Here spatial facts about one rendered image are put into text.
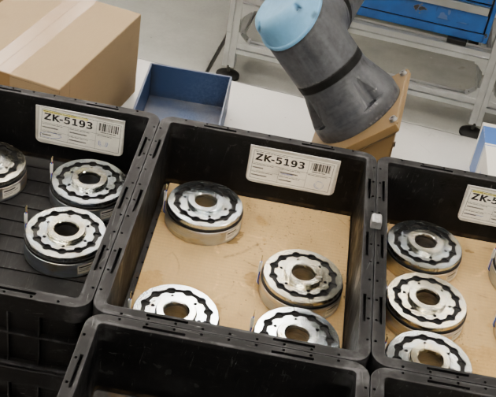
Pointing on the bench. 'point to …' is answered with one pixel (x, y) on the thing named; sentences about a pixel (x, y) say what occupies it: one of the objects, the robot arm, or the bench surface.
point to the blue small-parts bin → (184, 94)
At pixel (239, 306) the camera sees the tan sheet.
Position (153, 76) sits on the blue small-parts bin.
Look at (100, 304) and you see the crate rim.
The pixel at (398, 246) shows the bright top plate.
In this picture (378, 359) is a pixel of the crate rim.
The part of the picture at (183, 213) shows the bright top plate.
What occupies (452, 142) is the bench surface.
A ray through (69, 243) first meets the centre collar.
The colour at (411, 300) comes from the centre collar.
